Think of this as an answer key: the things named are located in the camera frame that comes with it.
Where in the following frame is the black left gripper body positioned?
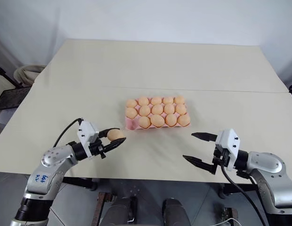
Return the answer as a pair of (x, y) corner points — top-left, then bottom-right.
(88, 137), (109, 159)

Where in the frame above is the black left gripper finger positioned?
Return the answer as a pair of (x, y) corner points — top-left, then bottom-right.
(104, 137), (127, 153)
(98, 128), (121, 139)

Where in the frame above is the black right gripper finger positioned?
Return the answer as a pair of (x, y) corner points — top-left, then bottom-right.
(182, 154), (214, 174)
(191, 132), (219, 143)

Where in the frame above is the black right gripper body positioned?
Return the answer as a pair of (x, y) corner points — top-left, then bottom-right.
(210, 143), (229, 175)

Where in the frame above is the pink egg carton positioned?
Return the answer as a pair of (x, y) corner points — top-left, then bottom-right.
(124, 96), (192, 131)

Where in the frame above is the dark rounded shape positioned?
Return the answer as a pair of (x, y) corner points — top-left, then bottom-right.
(105, 196), (138, 226)
(161, 198), (188, 226)

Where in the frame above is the beige round bin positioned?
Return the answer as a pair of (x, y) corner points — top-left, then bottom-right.
(13, 64), (47, 87)

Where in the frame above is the dark flat board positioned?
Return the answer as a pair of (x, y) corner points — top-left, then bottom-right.
(0, 86), (32, 111)

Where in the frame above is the black tripod stand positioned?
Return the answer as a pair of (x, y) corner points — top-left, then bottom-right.
(0, 63), (22, 89)

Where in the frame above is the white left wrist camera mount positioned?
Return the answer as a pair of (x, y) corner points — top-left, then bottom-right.
(76, 120), (100, 157)

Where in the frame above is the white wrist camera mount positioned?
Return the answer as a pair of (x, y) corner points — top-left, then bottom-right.
(214, 128), (242, 170)
(76, 120), (100, 157)

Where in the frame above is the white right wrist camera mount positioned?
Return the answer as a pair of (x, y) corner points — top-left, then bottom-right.
(214, 128), (242, 170)

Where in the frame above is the black table frame bar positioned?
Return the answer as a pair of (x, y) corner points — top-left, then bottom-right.
(62, 177), (98, 192)
(217, 183), (253, 200)

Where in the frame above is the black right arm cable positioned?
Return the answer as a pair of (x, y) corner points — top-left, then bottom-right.
(219, 163), (268, 226)

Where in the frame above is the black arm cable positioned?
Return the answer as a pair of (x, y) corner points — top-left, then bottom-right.
(219, 163), (268, 226)
(52, 118), (82, 148)

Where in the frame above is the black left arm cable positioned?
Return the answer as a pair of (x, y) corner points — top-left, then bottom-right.
(52, 118), (82, 148)

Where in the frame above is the rusty metal bracket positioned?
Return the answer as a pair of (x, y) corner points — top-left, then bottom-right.
(221, 207), (239, 226)
(96, 191), (117, 226)

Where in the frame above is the thin white cable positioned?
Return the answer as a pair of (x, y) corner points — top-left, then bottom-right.
(214, 217), (242, 226)

